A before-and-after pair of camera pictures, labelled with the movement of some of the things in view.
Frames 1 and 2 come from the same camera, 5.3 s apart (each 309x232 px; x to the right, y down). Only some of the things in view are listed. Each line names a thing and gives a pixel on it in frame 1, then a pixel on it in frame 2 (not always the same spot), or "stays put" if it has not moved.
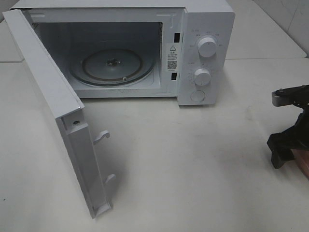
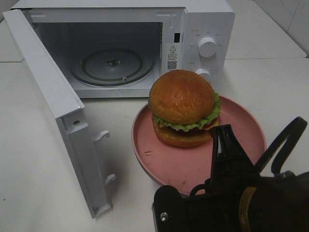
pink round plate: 301,157 to 177,169
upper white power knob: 207,47 stays put
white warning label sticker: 172,56 stays put
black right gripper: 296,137 to 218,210
